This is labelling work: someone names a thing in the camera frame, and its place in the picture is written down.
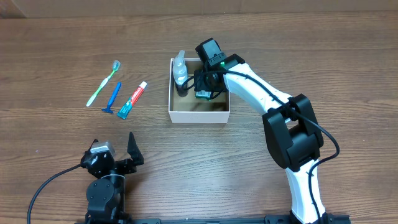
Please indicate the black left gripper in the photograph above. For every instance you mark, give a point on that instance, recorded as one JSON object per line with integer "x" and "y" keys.
{"x": 129, "y": 166}

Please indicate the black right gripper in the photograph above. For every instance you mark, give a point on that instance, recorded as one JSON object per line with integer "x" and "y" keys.
{"x": 204, "y": 85}

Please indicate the green white soap bar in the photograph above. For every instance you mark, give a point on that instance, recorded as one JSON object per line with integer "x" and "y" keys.
{"x": 206, "y": 95}

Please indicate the clear bottle dark liquid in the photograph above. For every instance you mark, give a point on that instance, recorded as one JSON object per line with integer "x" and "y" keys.
{"x": 180, "y": 73}

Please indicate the red green toothpaste tube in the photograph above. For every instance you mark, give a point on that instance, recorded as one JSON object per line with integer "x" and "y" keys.
{"x": 127, "y": 107}

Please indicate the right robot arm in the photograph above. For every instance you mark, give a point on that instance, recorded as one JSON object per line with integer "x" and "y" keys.
{"x": 293, "y": 135}

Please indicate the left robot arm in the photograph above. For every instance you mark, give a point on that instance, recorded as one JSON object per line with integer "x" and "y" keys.
{"x": 106, "y": 194}

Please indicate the white cardboard box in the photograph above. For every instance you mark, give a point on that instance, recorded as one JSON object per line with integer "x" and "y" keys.
{"x": 189, "y": 109}

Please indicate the blue razor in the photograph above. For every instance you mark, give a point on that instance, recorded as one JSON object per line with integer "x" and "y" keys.
{"x": 112, "y": 98}

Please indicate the green white toothbrush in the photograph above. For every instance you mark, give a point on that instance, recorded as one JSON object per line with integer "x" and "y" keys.
{"x": 115, "y": 68}

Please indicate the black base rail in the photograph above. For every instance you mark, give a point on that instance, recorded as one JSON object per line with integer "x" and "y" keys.
{"x": 268, "y": 219}

